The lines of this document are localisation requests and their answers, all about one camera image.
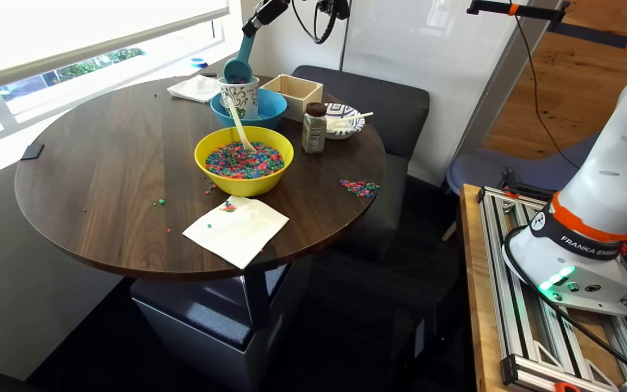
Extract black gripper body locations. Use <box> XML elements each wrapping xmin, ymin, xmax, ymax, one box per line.
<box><xmin>255</xmin><ymin>0</ymin><xmax>291</xmax><ymax>26</ymax></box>

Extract teal blue plastic spoon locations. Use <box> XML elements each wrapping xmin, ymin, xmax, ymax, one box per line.
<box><xmin>222</xmin><ymin>31</ymin><xmax>257</xmax><ymax>85</ymax></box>

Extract blue plastic bowl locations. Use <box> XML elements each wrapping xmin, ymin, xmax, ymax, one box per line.
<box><xmin>209</xmin><ymin>88</ymin><xmax>291</xmax><ymax>134</ymax></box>

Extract large colourful cereal mass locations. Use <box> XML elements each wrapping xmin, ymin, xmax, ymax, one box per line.
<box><xmin>201</xmin><ymin>142</ymin><xmax>286</xmax><ymax>184</ymax></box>

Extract yellow plastic bowl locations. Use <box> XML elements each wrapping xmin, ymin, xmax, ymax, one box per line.
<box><xmin>192</xmin><ymin>125</ymin><xmax>296</xmax><ymax>198</ymax></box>

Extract small colourful cereal pile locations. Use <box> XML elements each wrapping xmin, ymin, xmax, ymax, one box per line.
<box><xmin>338</xmin><ymin>176</ymin><xmax>382</xmax><ymax>200</ymax></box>

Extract light wooden box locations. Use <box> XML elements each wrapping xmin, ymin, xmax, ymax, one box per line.
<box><xmin>261</xmin><ymin>73</ymin><xmax>327</xmax><ymax>125</ymax></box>

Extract white paper napkin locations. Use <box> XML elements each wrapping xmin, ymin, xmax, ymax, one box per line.
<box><xmin>181</xmin><ymin>195</ymin><xmax>291</xmax><ymax>273</ymax></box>
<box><xmin>166</xmin><ymin>74</ymin><xmax>222</xmax><ymax>105</ymax></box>

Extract glass spice jar brown lid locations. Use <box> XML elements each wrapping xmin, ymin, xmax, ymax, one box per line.
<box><xmin>299</xmin><ymin>100</ymin><xmax>329</xmax><ymax>157</ymax></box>

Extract small white dish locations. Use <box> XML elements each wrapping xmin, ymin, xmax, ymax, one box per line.
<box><xmin>321</xmin><ymin>100</ymin><xmax>368</xmax><ymax>142</ymax></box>

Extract white roller blind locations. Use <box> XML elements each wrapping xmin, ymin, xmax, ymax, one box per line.
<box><xmin>0</xmin><ymin>0</ymin><xmax>230</xmax><ymax>100</ymax></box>

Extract black pole orange clamps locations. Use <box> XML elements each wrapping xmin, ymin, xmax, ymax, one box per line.
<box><xmin>463</xmin><ymin>0</ymin><xmax>627</xmax><ymax>73</ymax></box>

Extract small black block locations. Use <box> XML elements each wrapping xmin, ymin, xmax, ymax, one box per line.
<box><xmin>19</xmin><ymin>142</ymin><xmax>45</xmax><ymax>164</ymax></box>

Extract grey blue round pouf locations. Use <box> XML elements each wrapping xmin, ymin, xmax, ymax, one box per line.
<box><xmin>443</xmin><ymin>136</ymin><xmax>600</xmax><ymax>200</ymax></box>

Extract wooden mounting board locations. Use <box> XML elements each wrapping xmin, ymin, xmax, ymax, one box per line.
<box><xmin>459</xmin><ymin>181</ymin><xmax>510</xmax><ymax>392</ymax></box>

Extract black cable bundle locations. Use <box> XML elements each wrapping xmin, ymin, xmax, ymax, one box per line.
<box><xmin>286</xmin><ymin>0</ymin><xmax>353</xmax><ymax>74</ymax></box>

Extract grey metal post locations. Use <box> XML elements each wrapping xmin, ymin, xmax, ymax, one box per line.
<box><xmin>450</xmin><ymin>0</ymin><xmax>563</xmax><ymax>159</ymax></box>

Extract thin black cable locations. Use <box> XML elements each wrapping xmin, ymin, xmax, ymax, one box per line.
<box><xmin>514</xmin><ymin>13</ymin><xmax>582</xmax><ymax>170</ymax></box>

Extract aluminium profile frame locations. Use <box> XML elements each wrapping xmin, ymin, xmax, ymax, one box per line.
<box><xmin>477</xmin><ymin>184</ymin><xmax>627</xmax><ymax>392</ymax></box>

